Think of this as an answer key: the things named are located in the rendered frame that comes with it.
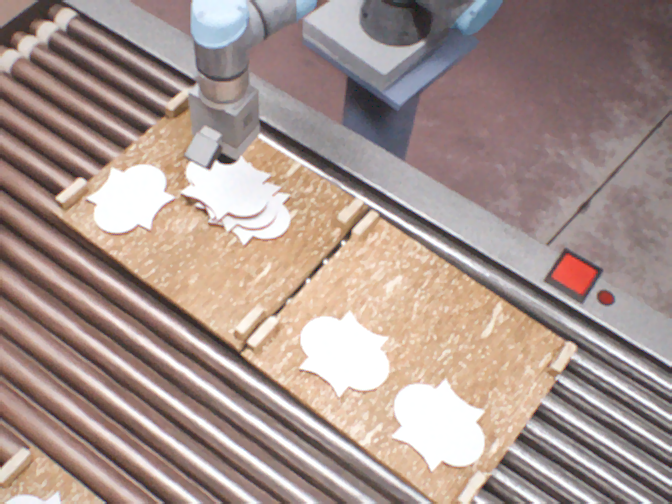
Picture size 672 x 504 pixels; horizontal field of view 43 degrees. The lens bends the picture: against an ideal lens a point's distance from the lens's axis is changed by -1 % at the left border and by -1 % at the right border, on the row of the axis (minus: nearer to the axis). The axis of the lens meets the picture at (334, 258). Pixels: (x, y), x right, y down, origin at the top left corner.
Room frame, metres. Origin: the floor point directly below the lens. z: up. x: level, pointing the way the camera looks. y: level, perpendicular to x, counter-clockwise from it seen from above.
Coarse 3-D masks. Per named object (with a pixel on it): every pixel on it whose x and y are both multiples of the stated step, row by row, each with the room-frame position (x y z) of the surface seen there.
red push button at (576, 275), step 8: (568, 256) 0.83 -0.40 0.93; (560, 264) 0.81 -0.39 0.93; (568, 264) 0.81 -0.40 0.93; (576, 264) 0.82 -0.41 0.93; (584, 264) 0.82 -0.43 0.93; (560, 272) 0.80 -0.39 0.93; (568, 272) 0.80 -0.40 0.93; (576, 272) 0.80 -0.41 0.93; (584, 272) 0.80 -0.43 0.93; (592, 272) 0.80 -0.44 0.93; (560, 280) 0.78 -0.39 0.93; (568, 280) 0.78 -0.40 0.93; (576, 280) 0.78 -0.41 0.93; (584, 280) 0.79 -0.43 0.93; (576, 288) 0.77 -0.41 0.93; (584, 288) 0.77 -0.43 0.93
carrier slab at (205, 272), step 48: (144, 144) 0.95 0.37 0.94; (288, 192) 0.88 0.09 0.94; (336, 192) 0.90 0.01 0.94; (96, 240) 0.73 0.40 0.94; (144, 240) 0.74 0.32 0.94; (192, 240) 0.76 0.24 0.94; (288, 240) 0.78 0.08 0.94; (336, 240) 0.80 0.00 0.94; (192, 288) 0.67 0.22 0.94; (240, 288) 0.68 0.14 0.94; (288, 288) 0.69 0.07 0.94
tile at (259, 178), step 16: (240, 160) 0.91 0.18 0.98; (192, 176) 0.86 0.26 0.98; (208, 176) 0.86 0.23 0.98; (224, 176) 0.87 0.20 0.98; (240, 176) 0.87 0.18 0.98; (256, 176) 0.88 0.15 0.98; (192, 192) 0.83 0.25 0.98; (208, 192) 0.83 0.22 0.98; (224, 192) 0.84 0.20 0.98; (240, 192) 0.84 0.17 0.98; (256, 192) 0.84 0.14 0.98; (224, 208) 0.80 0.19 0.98; (240, 208) 0.81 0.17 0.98; (256, 208) 0.81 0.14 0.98
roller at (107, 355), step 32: (0, 288) 0.63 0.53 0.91; (32, 288) 0.64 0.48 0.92; (64, 320) 0.59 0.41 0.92; (96, 352) 0.54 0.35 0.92; (128, 384) 0.50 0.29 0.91; (160, 384) 0.50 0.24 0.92; (192, 416) 0.46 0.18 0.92; (224, 448) 0.42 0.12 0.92; (256, 448) 0.42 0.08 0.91; (256, 480) 0.38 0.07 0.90; (288, 480) 0.38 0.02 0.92
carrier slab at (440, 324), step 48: (384, 240) 0.81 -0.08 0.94; (336, 288) 0.70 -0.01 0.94; (384, 288) 0.71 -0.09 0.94; (432, 288) 0.73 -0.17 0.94; (480, 288) 0.74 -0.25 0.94; (288, 336) 0.60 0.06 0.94; (384, 336) 0.63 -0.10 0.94; (432, 336) 0.64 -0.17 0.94; (480, 336) 0.65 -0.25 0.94; (528, 336) 0.66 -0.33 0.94; (288, 384) 0.52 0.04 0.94; (384, 384) 0.54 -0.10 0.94; (432, 384) 0.55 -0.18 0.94; (480, 384) 0.56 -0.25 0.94; (528, 384) 0.58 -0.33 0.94; (384, 432) 0.47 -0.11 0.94; (432, 480) 0.40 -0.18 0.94
